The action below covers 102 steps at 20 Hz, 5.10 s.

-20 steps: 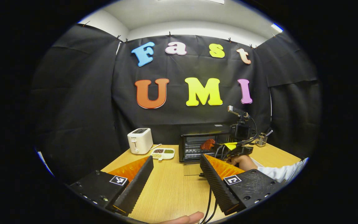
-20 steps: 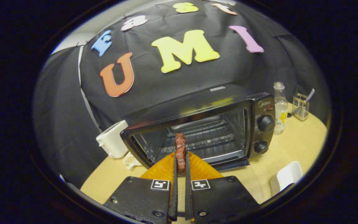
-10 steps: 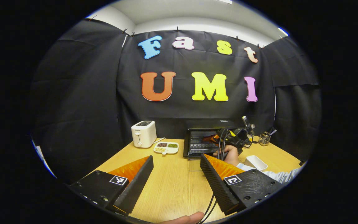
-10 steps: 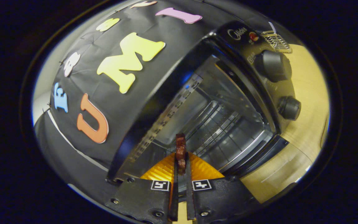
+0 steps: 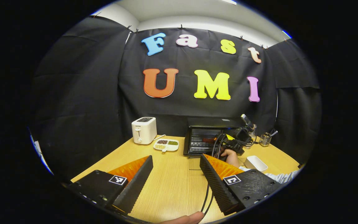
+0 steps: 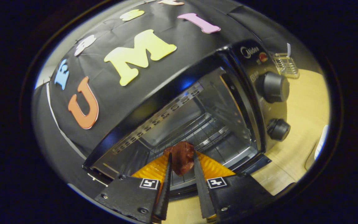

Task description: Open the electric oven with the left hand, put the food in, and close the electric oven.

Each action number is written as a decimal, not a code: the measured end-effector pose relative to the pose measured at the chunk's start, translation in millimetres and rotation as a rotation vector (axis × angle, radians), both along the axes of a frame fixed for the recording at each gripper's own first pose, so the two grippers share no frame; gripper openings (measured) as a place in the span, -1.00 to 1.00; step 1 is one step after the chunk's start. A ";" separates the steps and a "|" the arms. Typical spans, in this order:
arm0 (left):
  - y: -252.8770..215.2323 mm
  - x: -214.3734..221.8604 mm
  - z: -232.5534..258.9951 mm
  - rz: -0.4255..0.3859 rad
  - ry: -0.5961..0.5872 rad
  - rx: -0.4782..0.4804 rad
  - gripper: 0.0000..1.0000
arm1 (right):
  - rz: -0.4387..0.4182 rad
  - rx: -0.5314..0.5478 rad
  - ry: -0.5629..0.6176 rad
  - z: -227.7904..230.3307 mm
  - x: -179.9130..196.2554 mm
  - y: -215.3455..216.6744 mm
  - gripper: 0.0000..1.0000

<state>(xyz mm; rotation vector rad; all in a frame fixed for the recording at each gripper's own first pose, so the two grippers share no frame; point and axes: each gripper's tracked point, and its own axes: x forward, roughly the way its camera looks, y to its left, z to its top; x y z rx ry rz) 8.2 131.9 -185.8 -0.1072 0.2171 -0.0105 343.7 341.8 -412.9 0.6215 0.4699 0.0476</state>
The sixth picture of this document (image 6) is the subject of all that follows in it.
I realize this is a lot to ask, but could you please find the small black oven knob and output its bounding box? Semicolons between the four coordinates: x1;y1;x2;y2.
267;118;291;141

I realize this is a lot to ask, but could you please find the black electric oven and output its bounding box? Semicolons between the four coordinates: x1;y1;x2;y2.
82;39;291;201

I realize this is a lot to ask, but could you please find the brown meat piece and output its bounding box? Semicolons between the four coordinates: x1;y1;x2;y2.
163;141;195;176

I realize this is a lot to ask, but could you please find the large black oven knob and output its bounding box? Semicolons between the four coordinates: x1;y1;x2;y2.
257;72;290;104

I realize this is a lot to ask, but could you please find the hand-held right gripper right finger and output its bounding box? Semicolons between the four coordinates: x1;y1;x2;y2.
193;151;274;223

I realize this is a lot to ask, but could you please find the oven wire rack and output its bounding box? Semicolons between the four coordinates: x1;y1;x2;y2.
149;113;259;190

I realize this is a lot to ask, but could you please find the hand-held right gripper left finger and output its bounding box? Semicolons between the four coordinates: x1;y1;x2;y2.
94;152;173;224

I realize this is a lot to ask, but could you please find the small clear glass jar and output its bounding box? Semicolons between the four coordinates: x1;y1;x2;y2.
272;52;300;79

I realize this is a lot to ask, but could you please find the small white food tray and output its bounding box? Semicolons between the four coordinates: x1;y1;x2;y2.
314;124;329;161

